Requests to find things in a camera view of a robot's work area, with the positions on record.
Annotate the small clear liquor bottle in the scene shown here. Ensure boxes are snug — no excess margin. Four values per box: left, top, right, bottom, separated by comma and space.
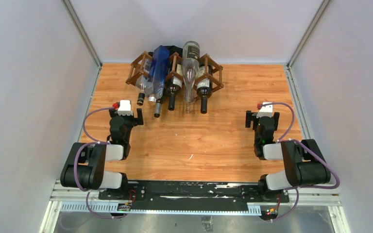
136, 59, 153, 106

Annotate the dark wine bottle right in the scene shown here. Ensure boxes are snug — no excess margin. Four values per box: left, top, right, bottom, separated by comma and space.
197, 63, 213, 114

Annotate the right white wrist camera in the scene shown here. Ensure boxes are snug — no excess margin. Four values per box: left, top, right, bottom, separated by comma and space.
256, 102, 273, 118

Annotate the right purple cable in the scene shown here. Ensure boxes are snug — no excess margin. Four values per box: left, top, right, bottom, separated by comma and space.
257, 101, 340, 223

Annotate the blue square water bottle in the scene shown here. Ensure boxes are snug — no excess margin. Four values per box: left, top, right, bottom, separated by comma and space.
148, 45, 170, 105

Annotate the white slotted cable duct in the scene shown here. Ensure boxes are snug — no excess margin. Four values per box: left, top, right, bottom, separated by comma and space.
59, 200, 262, 216

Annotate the brown wooden wine rack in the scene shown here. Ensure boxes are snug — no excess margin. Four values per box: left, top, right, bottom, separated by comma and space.
126, 51, 224, 93

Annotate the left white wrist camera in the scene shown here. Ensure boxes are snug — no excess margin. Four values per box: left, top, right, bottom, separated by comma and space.
117, 100, 134, 116

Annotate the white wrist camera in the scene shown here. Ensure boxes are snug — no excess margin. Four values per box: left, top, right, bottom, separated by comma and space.
117, 100, 134, 116
256, 102, 273, 118

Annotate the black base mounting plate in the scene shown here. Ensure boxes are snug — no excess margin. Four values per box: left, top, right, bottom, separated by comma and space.
98, 180, 289, 212

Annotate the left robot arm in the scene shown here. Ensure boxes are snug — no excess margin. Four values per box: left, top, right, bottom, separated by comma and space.
60, 107, 144, 200

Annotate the dark wine bottle middle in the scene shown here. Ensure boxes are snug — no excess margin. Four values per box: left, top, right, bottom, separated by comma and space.
166, 62, 183, 111

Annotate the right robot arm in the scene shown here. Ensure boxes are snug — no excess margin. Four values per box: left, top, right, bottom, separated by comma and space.
245, 110, 331, 203

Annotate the black cloth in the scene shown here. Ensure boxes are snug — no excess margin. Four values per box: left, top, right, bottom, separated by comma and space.
160, 45, 183, 57

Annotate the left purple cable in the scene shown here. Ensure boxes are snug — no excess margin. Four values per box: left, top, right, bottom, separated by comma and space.
73, 103, 127, 220

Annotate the dark wine bottle silver cap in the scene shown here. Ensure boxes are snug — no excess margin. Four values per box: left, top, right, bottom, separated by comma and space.
154, 96, 166, 118

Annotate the clear wine bottle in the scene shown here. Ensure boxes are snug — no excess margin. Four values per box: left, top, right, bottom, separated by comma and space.
182, 41, 200, 114

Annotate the purple cable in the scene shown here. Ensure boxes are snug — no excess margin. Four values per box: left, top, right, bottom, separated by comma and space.
73, 103, 127, 220
257, 101, 340, 223

